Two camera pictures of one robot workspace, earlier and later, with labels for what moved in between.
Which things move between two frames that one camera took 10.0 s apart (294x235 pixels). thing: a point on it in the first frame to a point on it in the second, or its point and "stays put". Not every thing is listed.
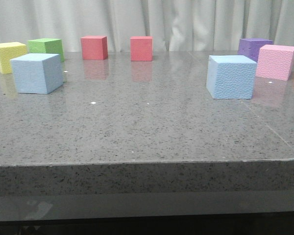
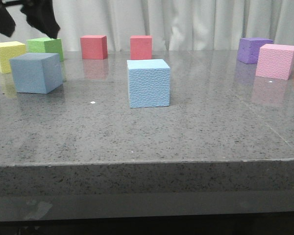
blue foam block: (231, 77) to (149, 81)
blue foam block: (37, 73) stays put
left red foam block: (94, 47) stays put
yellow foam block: (3, 52) stays put
